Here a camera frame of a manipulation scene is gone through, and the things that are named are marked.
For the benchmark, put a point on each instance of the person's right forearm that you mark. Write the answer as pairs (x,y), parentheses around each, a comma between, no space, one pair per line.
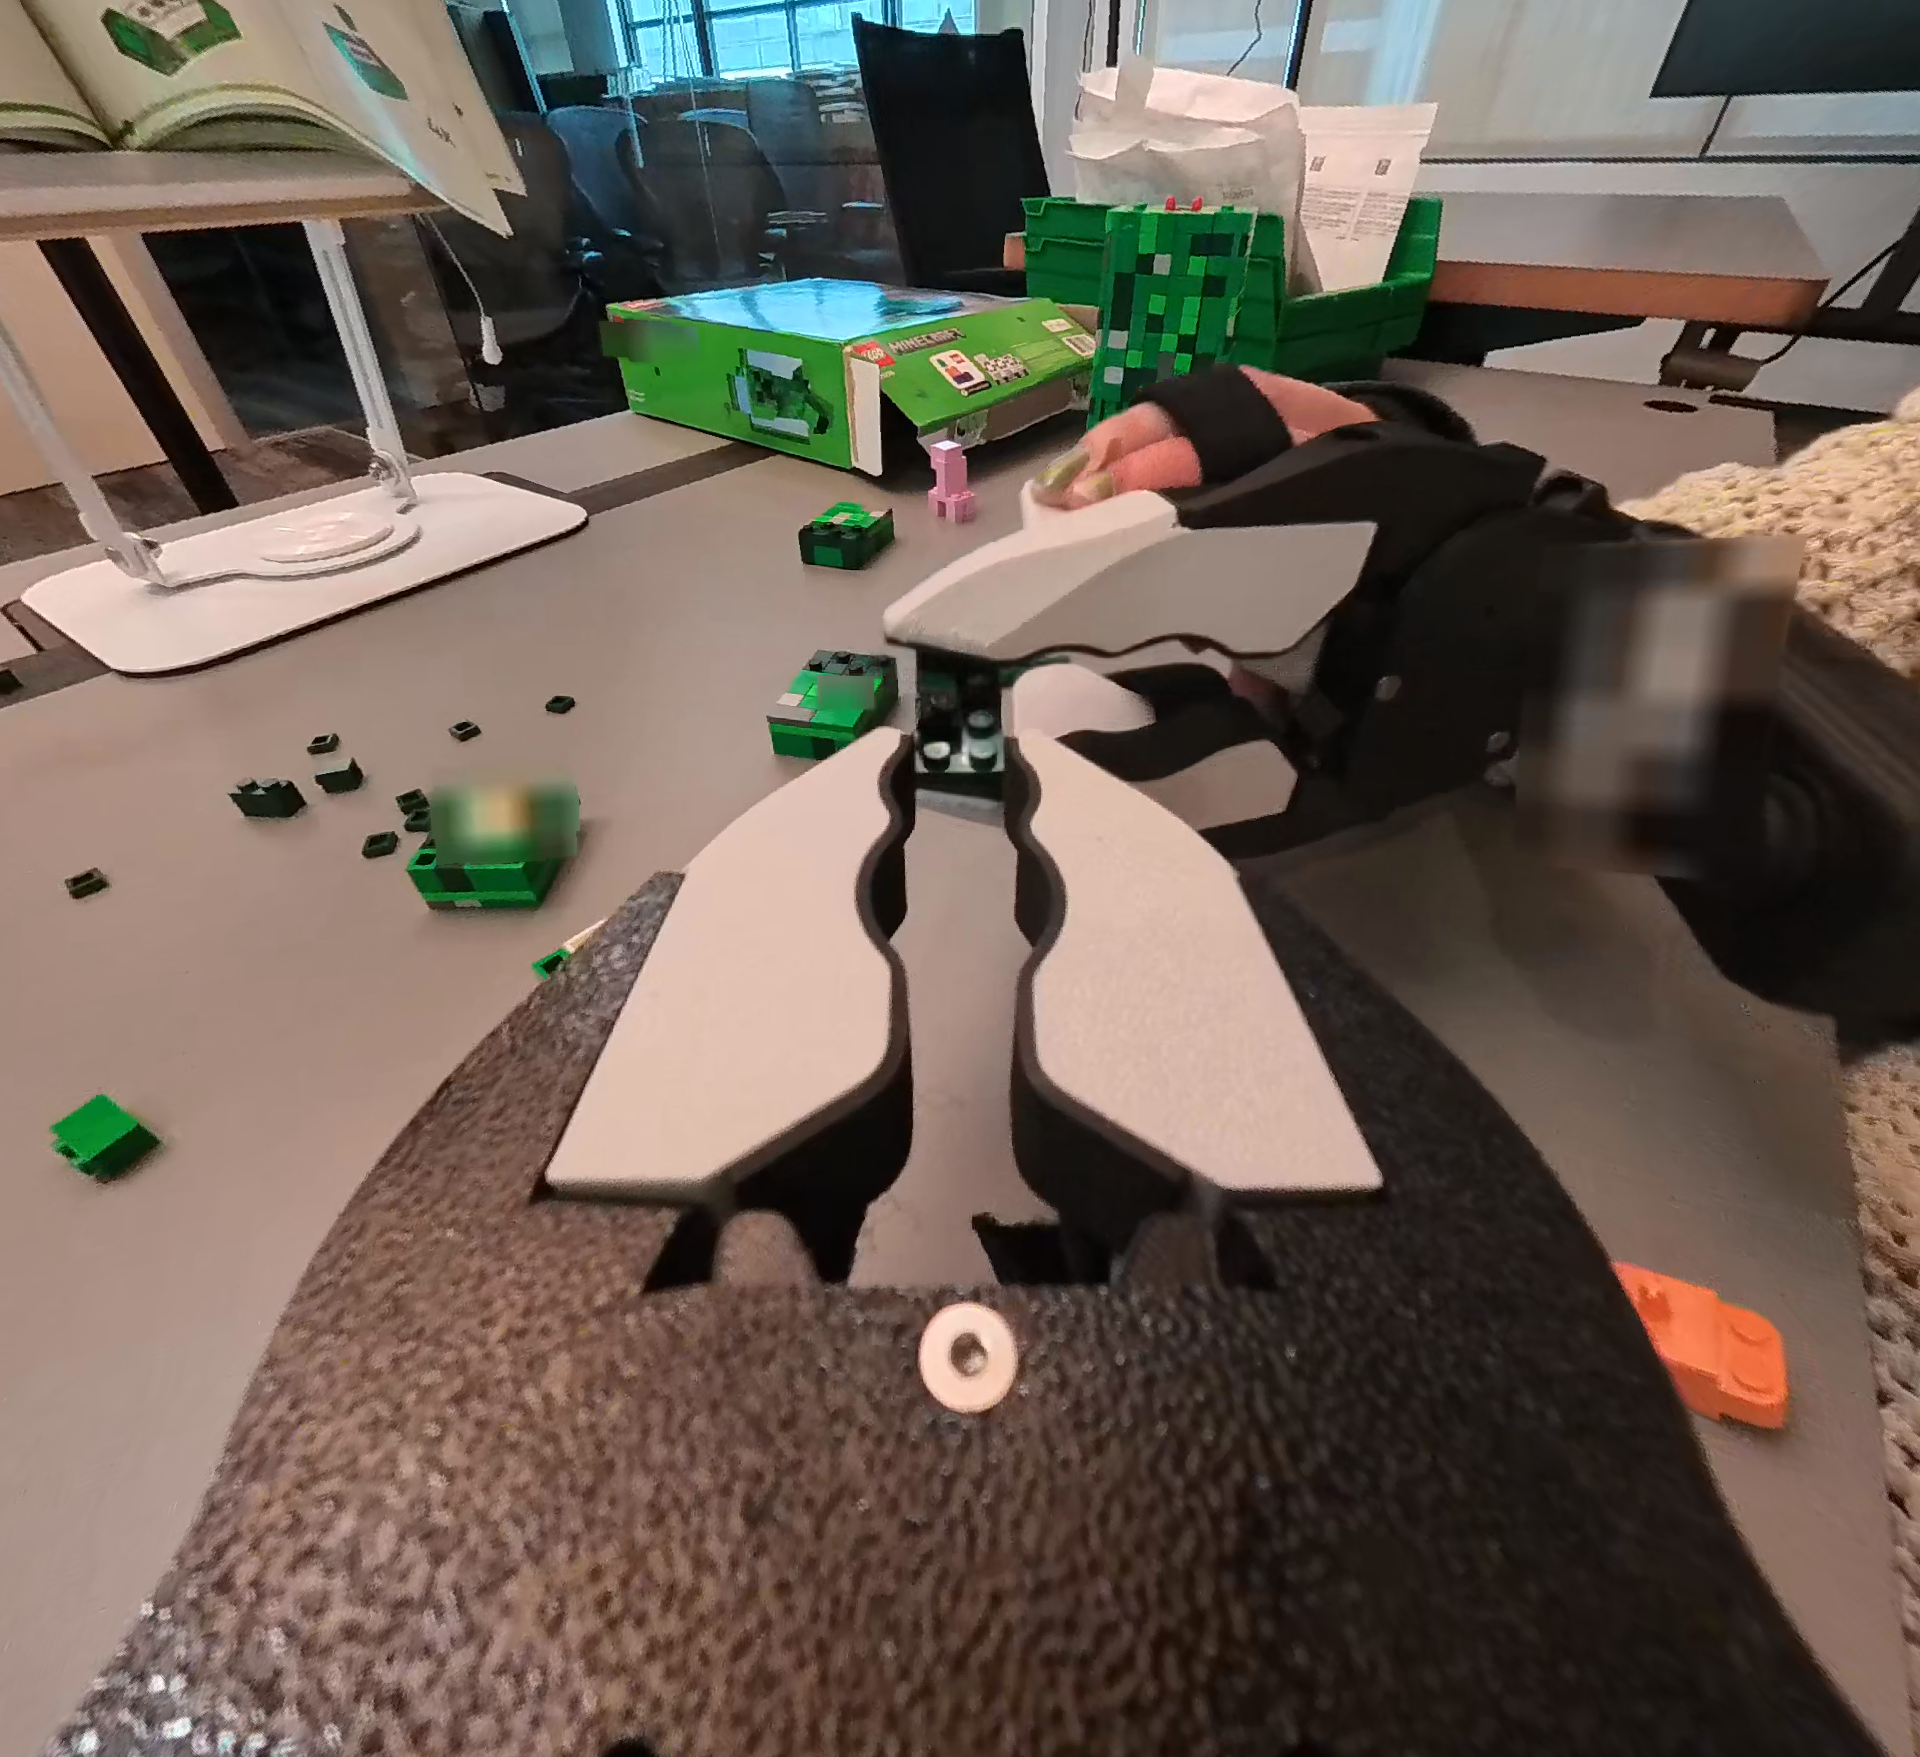
(1771,498)

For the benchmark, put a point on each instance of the black office chair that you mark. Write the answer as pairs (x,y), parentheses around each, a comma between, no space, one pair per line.
(945,152)

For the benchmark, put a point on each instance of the person's right hand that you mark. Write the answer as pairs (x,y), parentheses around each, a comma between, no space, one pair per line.
(1115,452)

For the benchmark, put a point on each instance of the green brick build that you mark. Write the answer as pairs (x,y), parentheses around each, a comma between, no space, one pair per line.
(478,878)

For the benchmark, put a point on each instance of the small green brick assembly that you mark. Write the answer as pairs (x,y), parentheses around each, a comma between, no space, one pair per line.
(801,732)

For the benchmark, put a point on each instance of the white paper pouch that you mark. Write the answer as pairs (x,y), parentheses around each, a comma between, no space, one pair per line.
(1362,183)

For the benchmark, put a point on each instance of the white paper bags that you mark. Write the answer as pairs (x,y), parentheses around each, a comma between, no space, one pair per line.
(1182,135)

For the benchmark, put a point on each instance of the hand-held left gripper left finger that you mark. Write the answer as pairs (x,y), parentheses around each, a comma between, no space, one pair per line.
(733,1019)

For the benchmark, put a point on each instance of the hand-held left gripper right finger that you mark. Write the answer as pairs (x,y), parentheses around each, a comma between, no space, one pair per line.
(1182,1019)

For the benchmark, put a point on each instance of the green building set box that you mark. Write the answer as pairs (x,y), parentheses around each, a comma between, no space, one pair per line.
(783,364)

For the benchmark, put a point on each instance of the pink brick pig figure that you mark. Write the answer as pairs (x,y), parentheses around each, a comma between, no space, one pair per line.
(952,486)

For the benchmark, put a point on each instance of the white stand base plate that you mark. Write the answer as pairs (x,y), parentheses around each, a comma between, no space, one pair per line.
(374,542)

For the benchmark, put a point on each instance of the building instruction booklet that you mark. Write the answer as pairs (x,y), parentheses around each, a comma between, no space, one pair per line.
(222,17)

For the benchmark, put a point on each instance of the green plastic bin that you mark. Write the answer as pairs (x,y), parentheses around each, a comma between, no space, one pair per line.
(1351,315)

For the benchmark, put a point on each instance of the dark green brick plate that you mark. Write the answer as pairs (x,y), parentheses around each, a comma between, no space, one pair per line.
(960,751)

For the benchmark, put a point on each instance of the orange brick separator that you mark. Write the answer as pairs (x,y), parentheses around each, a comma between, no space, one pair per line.
(1713,1345)

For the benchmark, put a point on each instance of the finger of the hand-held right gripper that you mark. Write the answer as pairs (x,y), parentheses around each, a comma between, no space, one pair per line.
(1087,702)
(1110,582)

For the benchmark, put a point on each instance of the tall green blocky brick figure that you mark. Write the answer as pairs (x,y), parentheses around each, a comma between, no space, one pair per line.
(1172,305)

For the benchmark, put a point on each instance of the green brick cube head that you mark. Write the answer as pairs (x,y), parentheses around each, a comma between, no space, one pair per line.
(848,539)

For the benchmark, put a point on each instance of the scattered small green bricks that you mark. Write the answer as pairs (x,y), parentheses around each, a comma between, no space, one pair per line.
(106,1135)

